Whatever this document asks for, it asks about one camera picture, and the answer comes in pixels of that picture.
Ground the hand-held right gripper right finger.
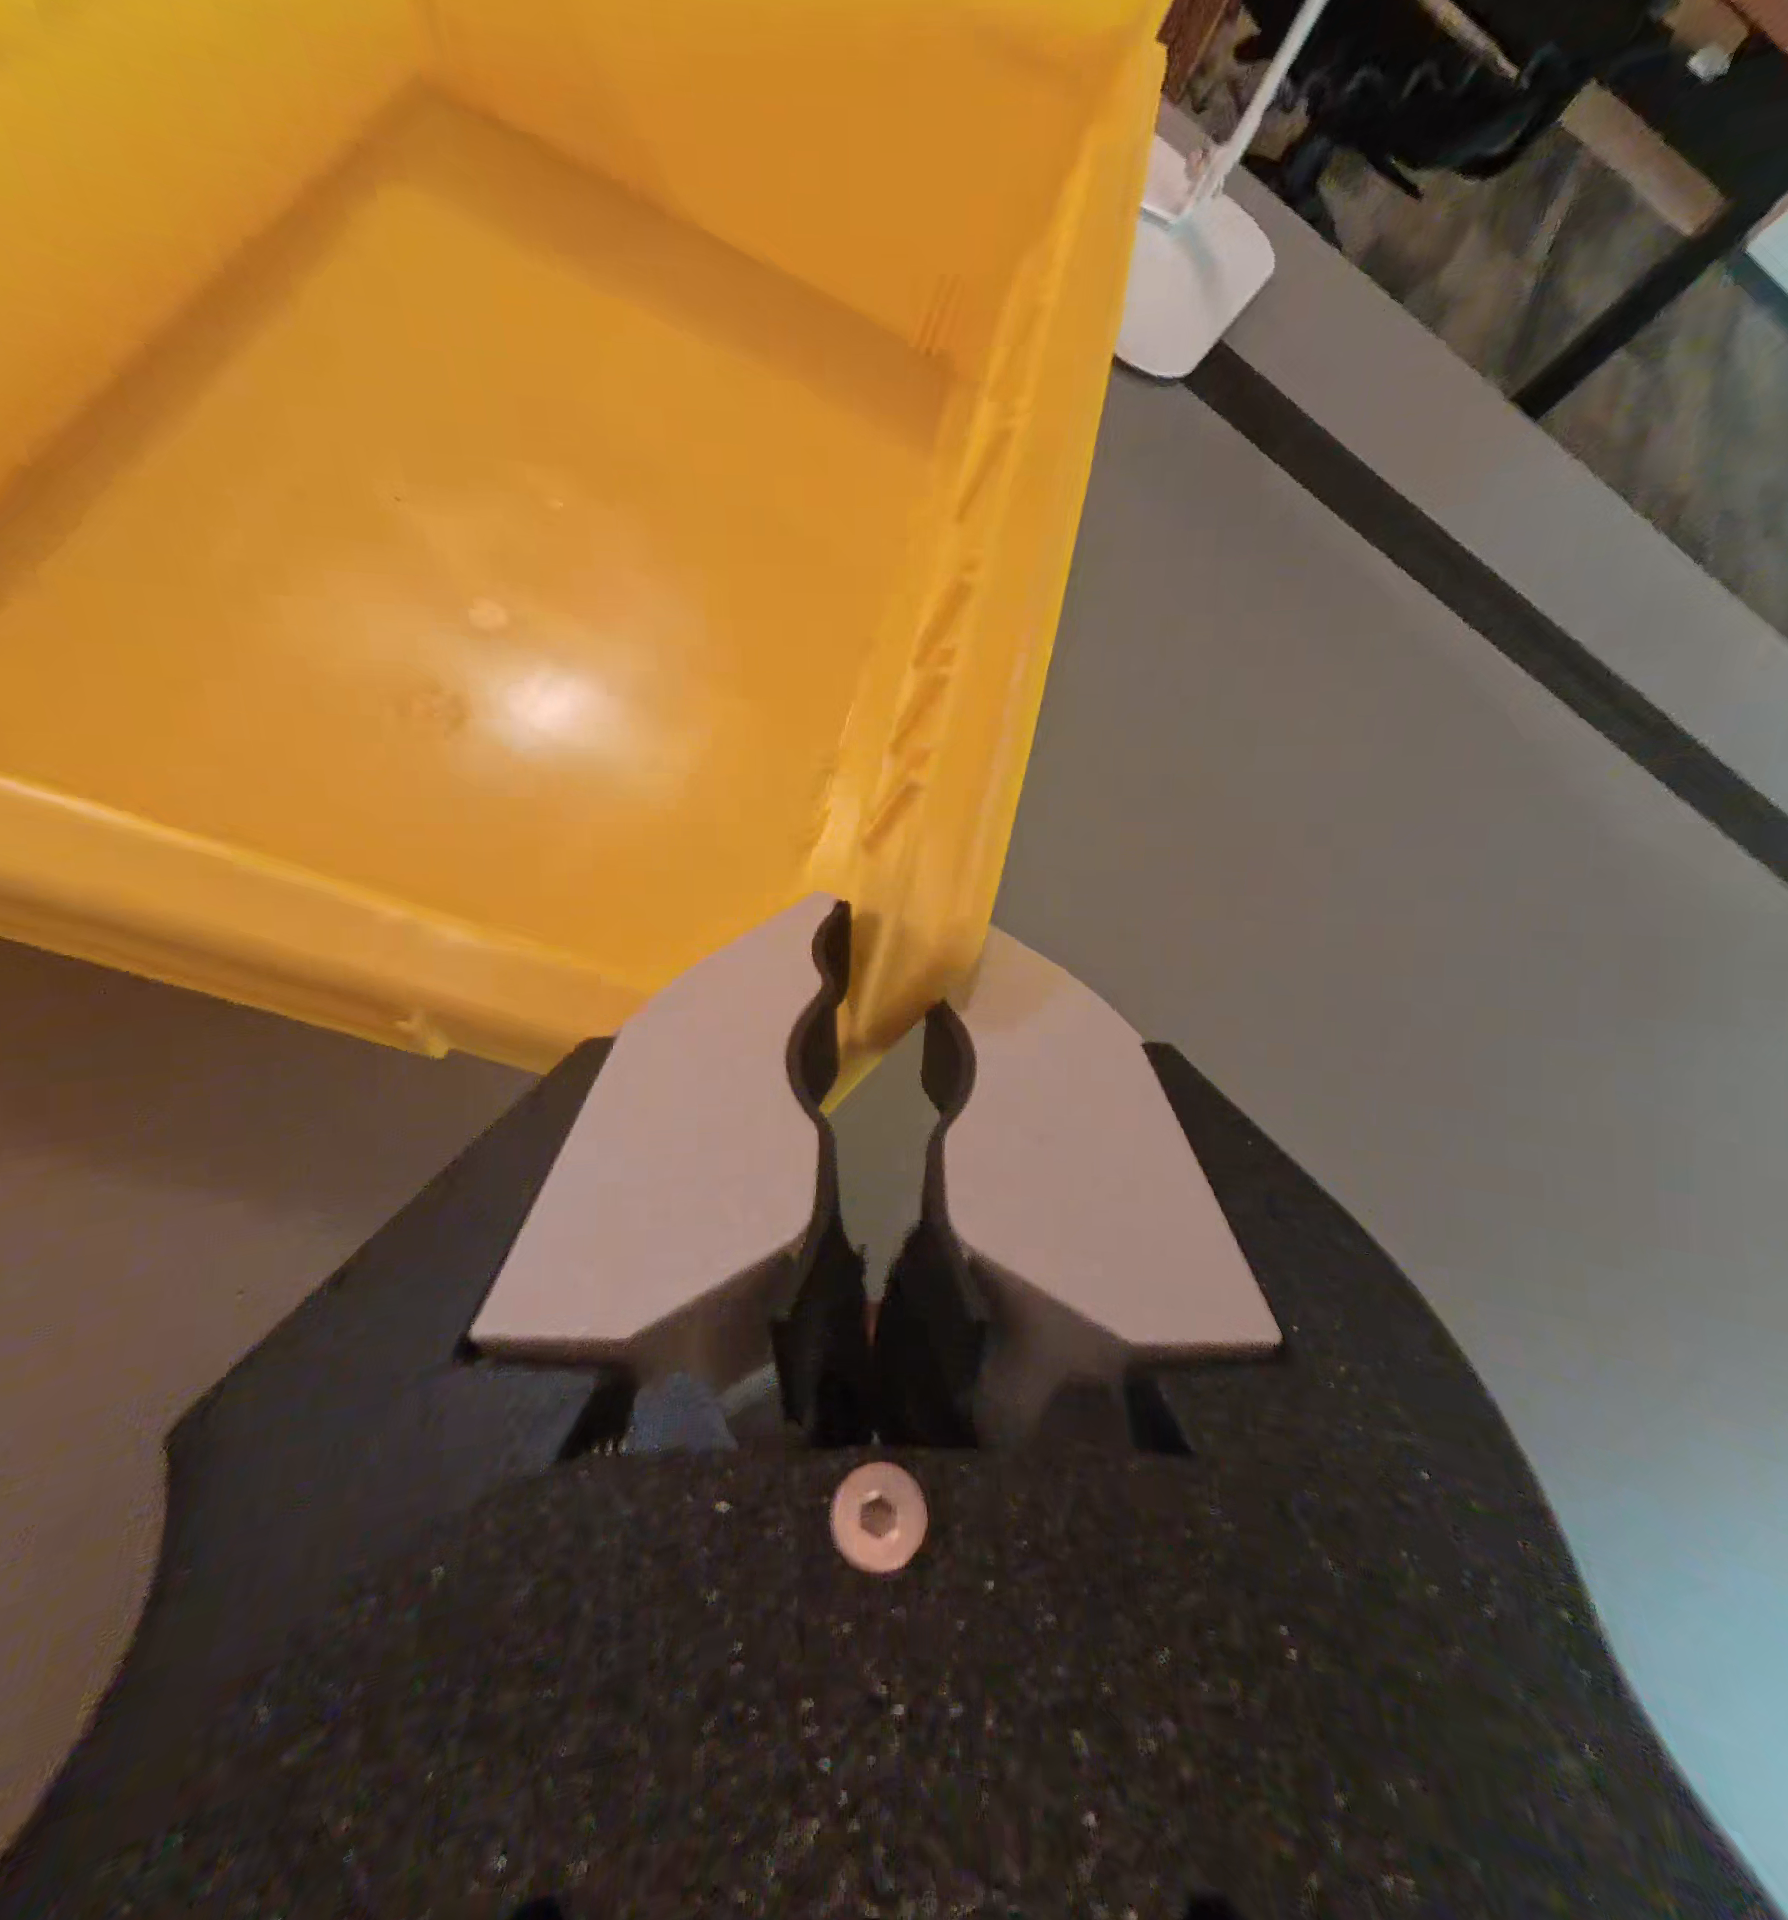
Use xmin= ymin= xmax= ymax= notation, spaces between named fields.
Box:
xmin=908 ymin=928 xmax=1283 ymax=1367

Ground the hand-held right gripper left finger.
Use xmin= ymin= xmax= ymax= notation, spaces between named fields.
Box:
xmin=464 ymin=897 xmax=870 ymax=1375

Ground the yellow plastic bin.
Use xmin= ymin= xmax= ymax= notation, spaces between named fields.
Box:
xmin=0 ymin=0 xmax=1175 ymax=1113

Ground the black board on white stand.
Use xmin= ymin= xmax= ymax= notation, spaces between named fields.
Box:
xmin=1113 ymin=0 xmax=1339 ymax=379

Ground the black office chair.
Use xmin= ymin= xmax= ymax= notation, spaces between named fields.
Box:
xmin=1235 ymin=0 xmax=1590 ymax=198

